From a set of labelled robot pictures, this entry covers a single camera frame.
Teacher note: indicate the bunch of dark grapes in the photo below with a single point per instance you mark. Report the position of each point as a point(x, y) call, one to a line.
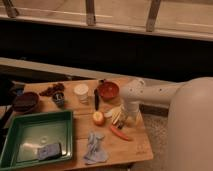
point(51, 90)

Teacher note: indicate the red bowl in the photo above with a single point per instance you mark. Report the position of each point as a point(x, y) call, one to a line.
point(108, 90)

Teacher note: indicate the blue sponge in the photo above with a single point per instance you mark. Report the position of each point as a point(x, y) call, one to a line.
point(49, 151)

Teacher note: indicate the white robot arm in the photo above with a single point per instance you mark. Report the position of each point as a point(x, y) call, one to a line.
point(190, 118)

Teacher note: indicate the silver fork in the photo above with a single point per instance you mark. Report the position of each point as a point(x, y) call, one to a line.
point(120, 124)

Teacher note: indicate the peeled banana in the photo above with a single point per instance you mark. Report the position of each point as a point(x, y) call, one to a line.
point(113, 114)

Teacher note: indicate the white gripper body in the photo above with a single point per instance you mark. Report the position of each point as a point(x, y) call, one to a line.
point(131, 109)

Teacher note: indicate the dark brown bowl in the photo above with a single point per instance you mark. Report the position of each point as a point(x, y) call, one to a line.
point(26, 102)

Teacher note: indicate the yellow apple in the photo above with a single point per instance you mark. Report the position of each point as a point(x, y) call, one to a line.
point(98, 118)

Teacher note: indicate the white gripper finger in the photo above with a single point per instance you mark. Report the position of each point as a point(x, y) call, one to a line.
point(137, 120)
point(123, 115)

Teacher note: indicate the wooden table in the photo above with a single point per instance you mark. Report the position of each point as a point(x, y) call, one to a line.
point(119, 150)

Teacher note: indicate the white cup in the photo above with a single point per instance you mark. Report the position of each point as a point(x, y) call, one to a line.
point(81, 91)

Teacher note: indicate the blue grey cloth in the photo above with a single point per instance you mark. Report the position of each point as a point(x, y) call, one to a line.
point(95, 153)

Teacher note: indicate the green plastic tray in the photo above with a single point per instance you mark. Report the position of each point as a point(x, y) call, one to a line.
point(28, 133)

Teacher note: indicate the black handled knife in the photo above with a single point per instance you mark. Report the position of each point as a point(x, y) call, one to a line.
point(96, 99)

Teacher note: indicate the dark tin can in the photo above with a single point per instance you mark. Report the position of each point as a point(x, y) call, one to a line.
point(59, 99)

